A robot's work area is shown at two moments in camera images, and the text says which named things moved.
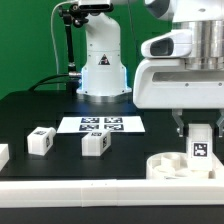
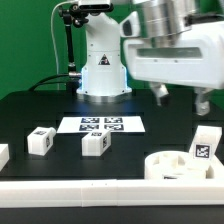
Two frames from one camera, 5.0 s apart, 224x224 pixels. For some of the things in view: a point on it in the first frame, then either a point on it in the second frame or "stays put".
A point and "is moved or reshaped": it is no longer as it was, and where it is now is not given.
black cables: x=41 y=83 stays put
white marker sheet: x=112 y=124 stays put
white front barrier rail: x=111 y=193 stays put
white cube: x=200 y=149 is moved or reshaped
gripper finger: x=177 y=113 → x=160 y=90
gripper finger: x=220 y=123 → x=201 y=107
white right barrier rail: x=218 y=167 stays put
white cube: x=96 y=143 stays put
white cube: x=40 y=140 stays put
